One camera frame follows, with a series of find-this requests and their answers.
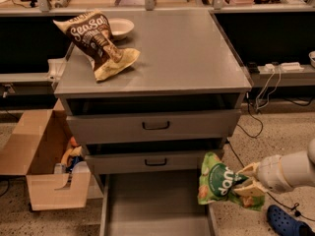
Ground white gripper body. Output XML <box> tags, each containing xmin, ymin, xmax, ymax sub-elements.
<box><xmin>256</xmin><ymin>154</ymin><xmax>293</xmax><ymax>194</ymax></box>

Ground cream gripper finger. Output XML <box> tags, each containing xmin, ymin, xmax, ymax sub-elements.
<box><xmin>233</xmin><ymin>181</ymin><xmax>267</xmax><ymax>197</ymax></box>
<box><xmin>238</xmin><ymin>162</ymin><xmax>259</xmax><ymax>178</ymax></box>

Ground green rice chip bag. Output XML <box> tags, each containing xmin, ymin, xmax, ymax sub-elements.
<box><xmin>197</xmin><ymin>152</ymin><xmax>265</xmax><ymax>210</ymax></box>

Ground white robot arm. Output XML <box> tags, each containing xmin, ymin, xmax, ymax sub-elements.
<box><xmin>234</xmin><ymin>139</ymin><xmax>315</xmax><ymax>197</ymax></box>

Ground top grey drawer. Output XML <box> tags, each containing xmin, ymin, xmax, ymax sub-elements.
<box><xmin>67</xmin><ymin>109</ymin><xmax>241</xmax><ymax>145</ymax></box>

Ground grey drawer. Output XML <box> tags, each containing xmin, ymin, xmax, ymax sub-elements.
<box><xmin>99</xmin><ymin>170</ymin><xmax>218</xmax><ymax>236</ymax></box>
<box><xmin>67</xmin><ymin>109</ymin><xmax>241</xmax><ymax>145</ymax></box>
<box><xmin>84</xmin><ymin>147</ymin><xmax>225</xmax><ymax>175</ymax></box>

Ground middle grey drawer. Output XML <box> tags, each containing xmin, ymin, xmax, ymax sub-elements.
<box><xmin>84</xmin><ymin>147</ymin><xmax>225</xmax><ymax>175</ymax></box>

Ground bottom grey drawer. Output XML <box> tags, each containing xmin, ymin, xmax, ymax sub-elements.
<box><xmin>99</xmin><ymin>170</ymin><xmax>218</xmax><ymax>236</ymax></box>

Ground grey drawer cabinet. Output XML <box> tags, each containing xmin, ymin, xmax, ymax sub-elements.
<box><xmin>53</xmin><ymin>8</ymin><xmax>253</xmax><ymax>236</ymax></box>

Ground brown sea salt chip bag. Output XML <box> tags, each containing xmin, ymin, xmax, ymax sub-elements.
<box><xmin>53</xmin><ymin>10</ymin><xmax>140</xmax><ymax>82</ymax></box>

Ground blue croc shoe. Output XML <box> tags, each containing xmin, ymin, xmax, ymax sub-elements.
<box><xmin>267</xmin><ymin>205</ymin><xmax>315</xmax><ymax>236</ymax></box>

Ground white power strip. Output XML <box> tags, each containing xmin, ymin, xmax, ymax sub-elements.
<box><xmin>259</xmin><ymin>62</ymin><xmax>304</xmax><ymax>73</ymax></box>

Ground items inside cardboard box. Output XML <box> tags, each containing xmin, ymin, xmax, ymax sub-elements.
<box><xmin>53</xmin><ymin>137</ymin><xmax>89</xmax><ymax>174</ymax></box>

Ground white paper bowl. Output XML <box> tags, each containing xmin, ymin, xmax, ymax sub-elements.
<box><xmin>109</xmin><ymin>18</ymin><xmax>134</xmax><ymax>40</ymax></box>

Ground open cardboard box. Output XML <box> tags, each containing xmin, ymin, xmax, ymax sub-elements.
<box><xmin>0</xmin><ymin>102</ymin><xmax>91</xmax><ymax>210</ymax></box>

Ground black floor cable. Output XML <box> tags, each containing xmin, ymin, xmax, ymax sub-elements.
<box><xmin>226</xmin><ymin>95</ymin><xmax>315</xmax><ymax>222</ymax></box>

